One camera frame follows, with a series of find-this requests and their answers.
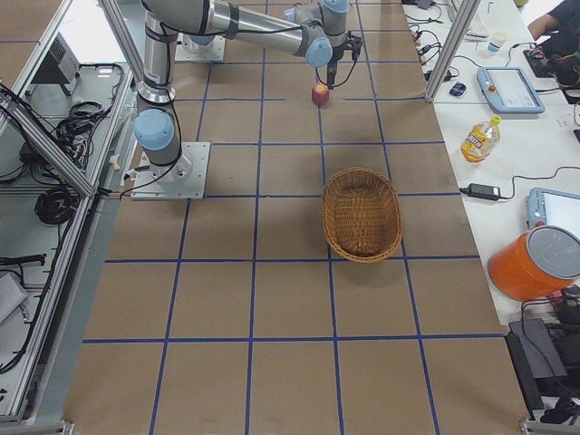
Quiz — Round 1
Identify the near teach pendant tablet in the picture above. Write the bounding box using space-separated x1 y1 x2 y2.
527 188 580 237

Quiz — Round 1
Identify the dark blue pouch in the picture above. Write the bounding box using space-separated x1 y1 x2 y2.
449 82 467 98

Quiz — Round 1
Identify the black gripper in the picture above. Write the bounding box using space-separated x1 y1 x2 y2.
326 43 348 89

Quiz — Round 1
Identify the far teach pendant tablet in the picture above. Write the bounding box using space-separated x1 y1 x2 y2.
476 67 545 114

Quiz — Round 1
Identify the black power brick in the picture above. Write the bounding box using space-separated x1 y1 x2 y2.
459 183 502 201

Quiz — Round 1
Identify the seated person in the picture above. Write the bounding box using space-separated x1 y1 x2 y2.
527 0 579 89

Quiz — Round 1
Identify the teach pendant tablet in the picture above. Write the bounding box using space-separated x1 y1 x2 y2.
527 188 580 237
476 67 545 114

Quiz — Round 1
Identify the orange bucket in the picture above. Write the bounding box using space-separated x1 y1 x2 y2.
488 226 579 302

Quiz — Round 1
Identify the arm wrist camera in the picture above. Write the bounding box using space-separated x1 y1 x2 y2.
345 31 363 63

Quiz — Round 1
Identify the orange juice bottle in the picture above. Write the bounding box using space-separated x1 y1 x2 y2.
460 115 502 163

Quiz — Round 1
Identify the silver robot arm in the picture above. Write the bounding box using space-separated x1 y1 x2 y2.
133 1 362 183

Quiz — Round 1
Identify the aluminium frame post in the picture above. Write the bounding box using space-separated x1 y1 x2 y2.
424 0 480 102

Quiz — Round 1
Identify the red yellow apple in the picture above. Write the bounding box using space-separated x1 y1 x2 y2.
311 82 330 106

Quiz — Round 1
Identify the white paper cup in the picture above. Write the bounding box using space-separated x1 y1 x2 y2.
487 32 508 55

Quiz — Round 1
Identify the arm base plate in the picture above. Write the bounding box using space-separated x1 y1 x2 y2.
130 142 210 200
175 34 226 63

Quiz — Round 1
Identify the wicker basket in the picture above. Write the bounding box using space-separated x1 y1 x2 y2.
323 167 402 264

